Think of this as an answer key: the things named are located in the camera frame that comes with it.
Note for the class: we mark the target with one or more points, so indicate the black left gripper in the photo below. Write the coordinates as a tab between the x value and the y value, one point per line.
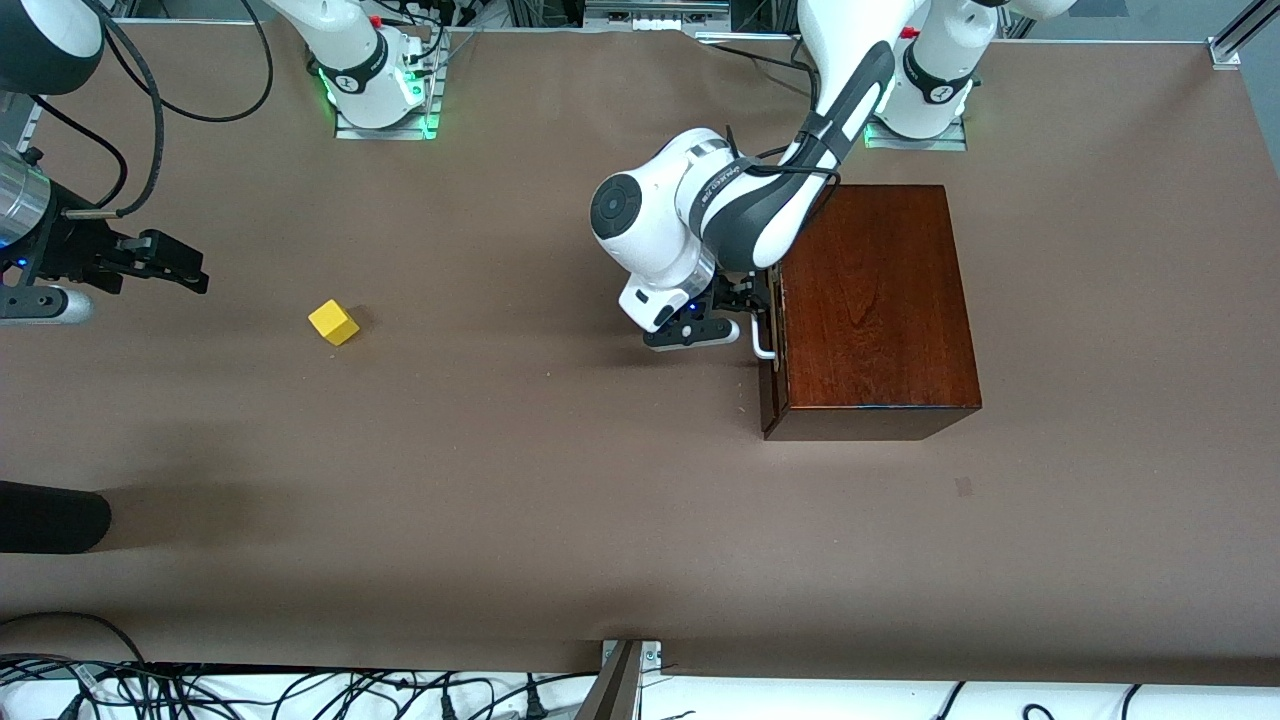
729	295

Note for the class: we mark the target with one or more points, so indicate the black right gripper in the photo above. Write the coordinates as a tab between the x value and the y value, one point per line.
68	253

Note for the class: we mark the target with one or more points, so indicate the yellow cube block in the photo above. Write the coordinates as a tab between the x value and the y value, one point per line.
333	322

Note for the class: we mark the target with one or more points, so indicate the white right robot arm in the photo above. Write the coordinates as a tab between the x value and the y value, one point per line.
350	50

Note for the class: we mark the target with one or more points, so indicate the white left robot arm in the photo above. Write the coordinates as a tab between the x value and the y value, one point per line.
650	230

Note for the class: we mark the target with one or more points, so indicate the dark brown wooden cabinet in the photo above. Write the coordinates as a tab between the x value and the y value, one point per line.
880	320

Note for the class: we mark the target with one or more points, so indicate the black padded cylinder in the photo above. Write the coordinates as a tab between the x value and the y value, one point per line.
50	517

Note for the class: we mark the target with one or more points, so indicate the brown table cover sheet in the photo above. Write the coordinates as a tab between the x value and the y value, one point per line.
500	480

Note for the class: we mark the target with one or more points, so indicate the dark metal beam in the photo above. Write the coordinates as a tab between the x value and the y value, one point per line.
612	690

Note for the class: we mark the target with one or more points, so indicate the black power plug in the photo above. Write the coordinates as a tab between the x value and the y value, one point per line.
535	708

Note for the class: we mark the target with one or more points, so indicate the aluminium table edge rail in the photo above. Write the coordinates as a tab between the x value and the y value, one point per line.
30	115

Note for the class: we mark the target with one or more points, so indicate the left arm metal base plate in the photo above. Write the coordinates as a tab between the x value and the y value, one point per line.
930	144

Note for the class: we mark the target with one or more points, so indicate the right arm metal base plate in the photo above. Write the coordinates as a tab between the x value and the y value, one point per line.
385	134

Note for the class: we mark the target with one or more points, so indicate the aluminium frame with power strip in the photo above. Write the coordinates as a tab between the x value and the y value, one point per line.
655	8

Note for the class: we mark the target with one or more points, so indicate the small metal bracket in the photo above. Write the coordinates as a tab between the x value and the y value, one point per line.
650	655

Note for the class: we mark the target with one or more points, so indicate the aluminium frame profile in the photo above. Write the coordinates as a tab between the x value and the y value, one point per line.
1225	50

